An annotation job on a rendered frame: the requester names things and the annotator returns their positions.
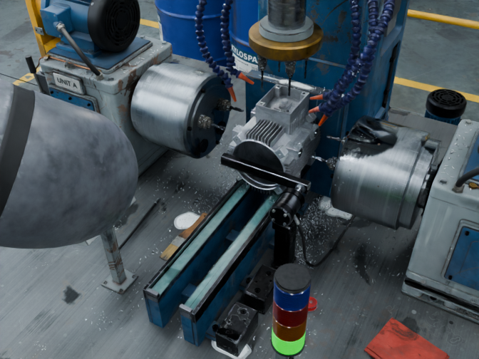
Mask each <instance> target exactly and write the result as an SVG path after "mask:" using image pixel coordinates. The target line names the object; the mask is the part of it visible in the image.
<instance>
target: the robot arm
mask: <svg viewBox="0 0 479 359"><path fill-rule="evenodd" d="M137 183H138V163H137V159H136V155H135V151H134V149H133V146H132V145H131V143H130V141H129V139H128V138H127V136H126V135H125V133H124V132H123V131H122V130H121V129H120V128H119V127H118V126H117V125H116V124H115V123H114V122H113V121H111V120H109V119H108V118H107V117H105V116H104V115H101V114H100V113H97V112H95V111H93V110H90V109H87V108H84V107H80V106H77V105H74V104H71V103H67V102H65V101H63V100H59V99H57V98H54V97H51V96H49V95H45V94H43V93H40V92H37V91H34V90H28V89H25V88H22V87H20V86H17V85H14V84H13V83H10V82H8V81H5V80H2V79H0V246H3V247H9V248H15V249H49V248H58V247H62V246H68V245H72V244H79V243H82V242H84V241H87V240H89V239H92V238H93V237H95V236H98V235H100V234H102V233H103V232H105V231H106V230H108V229H110V228H111V227H112V226H113V225H114V224H115V223H116V222H117V221H118V220H119V219H120V218H121V217H122V216H123V215H124V213H125V211H126V210H127V209H128V207H129V206H130V204H131V202H132V200H133V197H134V194H135V191H136V187H137Z"/></svg>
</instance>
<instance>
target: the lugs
mask: <svg viewBox="0 0 479 359"><path fill-rule="evenodd" d="M316 118H317V116H316V115H315V114H314V113H307V114H306V119H307V121H308V122H309V123H312V122H313V121H315V119H316ZM243 139H245V136H244V134H243V133H242V132H239V133H237V134H236V135H235V136H234V137H233V138H232V140H233V141H234V142H235V143H236V145H237V144H238V143H240V142H241V141H243ZM274 152H275V153H276V155H277V156H278V157H279V159H282V158H283V157H285V156H286V155H287V153H288V150H287V149H286V148H285V146H283V145H281V146H280V147H278V148H277V149H276V150H275V151H274ZM233 175H234V176H235V177H236V178H237V180H238V181H240V180H241V179H242V178H241V177H240V175H239V174H238V173H237V171H236V172H235V173H234V174H233ZM285 189H286V187H284V186H280V187H278V188H276V189H274V191H275V192H276V193H277V194H281V193H282V192H283V191H284V190H285Z"/></svg>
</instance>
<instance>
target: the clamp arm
mask: <svg viewBox="0 0 479 359"><path fill-rule="evenodd" d="M220 159H221V165H225V166H228V167H231V168H233V169H236V170H239V171H241V172H245V173H247V174H250V175H254V176H255V177H259V178H262V179H264V180H267V181H270V182H273V183H276V184H280V185H281V186H284V187H288V188H294V189H295V188H296V187H298V186H299V185H300V186H299V187H300V188H302V187H303V188H302V191H303V192H302V193H305V194H308V193H309V192H310V190H311V182H310V181H307V180H305V179H301V178H298V177H295V176H293V175H289V174H287V173H286V172H280V171H278V170H274V169H272V168H269V167H265V166H263V165H260V164H257V163H255V162H251V161H249V160H245V159H242V158H240V157H236V156H234V155H231V154H227V153H225V152H223V154H222V155H221V156H220Z"/></svg>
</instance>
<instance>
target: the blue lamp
mask: <svg viewBox="0 0 479 359"><path fill-rule="evenodd" d="M310 288H311V284H310V286H309V287H308V289H307V290H305V291H302V292H301V293H287V292H284V291H282V290H281V289H280V288H278V287H277V285H276V284H275V282H274V295H273V297H274V301H275V303H276V304H277V305H278V306H279V307H280V308H282V309H284V310H287V311H298V310H300V309H303V308H304V307H305V306H306V305H307V304H308V302H309V294H310Z"/></svg>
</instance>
